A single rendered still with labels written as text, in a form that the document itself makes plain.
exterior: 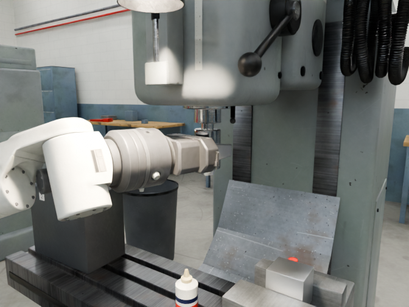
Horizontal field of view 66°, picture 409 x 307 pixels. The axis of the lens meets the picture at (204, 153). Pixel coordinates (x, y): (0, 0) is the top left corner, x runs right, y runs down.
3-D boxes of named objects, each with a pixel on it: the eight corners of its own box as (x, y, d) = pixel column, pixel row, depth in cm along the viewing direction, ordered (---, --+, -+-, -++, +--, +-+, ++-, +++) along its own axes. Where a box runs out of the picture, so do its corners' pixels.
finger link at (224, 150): (228, 158, 57) (202, 162, 53) (229, 141, 56) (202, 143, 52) (235, 159, 55) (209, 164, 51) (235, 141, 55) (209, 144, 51)
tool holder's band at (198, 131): (188, 134, 56) (188, 128, 56) (209, 132, 59) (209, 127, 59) (204, 136, 52) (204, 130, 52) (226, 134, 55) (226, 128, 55)
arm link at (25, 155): (76, 111, 39) (-25, 145, 39) (93, 181, 37) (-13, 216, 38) (98, 124, 45) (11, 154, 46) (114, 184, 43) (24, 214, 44)
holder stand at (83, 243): (87, 275, 74) (81, 192, 71) (34, 251, 85) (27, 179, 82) (125, 254, 84) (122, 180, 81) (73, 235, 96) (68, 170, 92)
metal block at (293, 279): (301, 318, 48) (304, 281, 47) (264, 303, 51) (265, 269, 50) (311, 300, 52) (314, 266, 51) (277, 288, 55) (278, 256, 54)
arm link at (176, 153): (220, 127, 49) (154, 131, 41) (219, 187, 50) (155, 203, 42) (171, 122, 58) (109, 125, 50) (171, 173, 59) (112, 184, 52)
